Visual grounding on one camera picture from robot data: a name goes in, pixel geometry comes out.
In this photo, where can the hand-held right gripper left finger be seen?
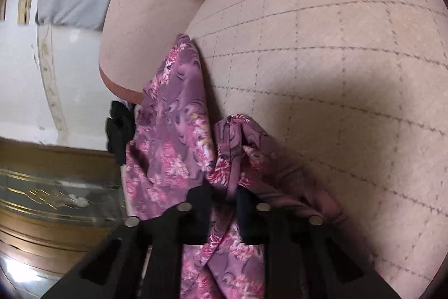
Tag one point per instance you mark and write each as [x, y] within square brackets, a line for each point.
[205, 211]

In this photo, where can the pink quilted pillow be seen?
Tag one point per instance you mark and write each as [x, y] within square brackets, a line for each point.
[147, 32]

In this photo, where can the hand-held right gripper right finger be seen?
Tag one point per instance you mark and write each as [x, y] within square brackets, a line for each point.
[242, 215]

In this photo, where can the purple floral garment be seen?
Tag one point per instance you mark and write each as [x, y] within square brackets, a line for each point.
[168, 131]

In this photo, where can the wooden furniture with glass panel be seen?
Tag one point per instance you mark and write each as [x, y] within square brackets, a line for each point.
[52, 201]

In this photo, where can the black cloth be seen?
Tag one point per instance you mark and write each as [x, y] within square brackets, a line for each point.
[120, 131]

